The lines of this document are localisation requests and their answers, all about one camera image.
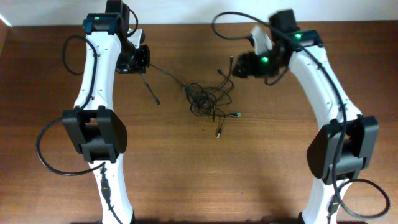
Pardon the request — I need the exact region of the thick black USB cable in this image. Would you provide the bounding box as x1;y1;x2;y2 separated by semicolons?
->
139;63;242;119

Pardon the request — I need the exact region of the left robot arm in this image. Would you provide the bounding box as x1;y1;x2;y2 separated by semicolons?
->
62;1;150;223

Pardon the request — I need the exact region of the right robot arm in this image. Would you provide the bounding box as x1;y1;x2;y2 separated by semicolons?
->
233;9;379;223

